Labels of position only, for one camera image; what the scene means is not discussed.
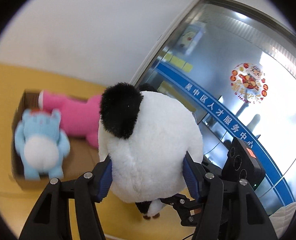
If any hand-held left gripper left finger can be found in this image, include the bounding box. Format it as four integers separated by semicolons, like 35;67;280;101
23;159;113;240

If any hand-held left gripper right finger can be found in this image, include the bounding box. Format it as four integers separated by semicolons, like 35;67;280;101
183;155;279;240

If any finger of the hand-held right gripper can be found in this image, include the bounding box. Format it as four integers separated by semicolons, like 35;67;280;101
160;192;206;227

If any cardboard box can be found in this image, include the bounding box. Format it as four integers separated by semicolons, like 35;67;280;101
9;89;113;190

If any panda plush toy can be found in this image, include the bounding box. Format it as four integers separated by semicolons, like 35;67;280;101
98;82;204;220

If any pink plush toy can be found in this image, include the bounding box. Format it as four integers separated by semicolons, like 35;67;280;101
38;90;103;148

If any blue plush toy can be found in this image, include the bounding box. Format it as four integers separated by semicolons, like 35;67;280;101
14;108;71;180

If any blue door band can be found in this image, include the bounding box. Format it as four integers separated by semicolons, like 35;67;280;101
154;61;295;203

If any white cloth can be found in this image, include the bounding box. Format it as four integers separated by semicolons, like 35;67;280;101
269;200;296;222

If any red window sticker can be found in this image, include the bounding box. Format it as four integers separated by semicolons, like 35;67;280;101
229;62;269;103

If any glass door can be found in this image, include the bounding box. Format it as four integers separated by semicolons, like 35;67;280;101
132;0;296;215

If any cartoon poster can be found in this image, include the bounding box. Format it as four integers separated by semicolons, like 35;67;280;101
176;21;206;55

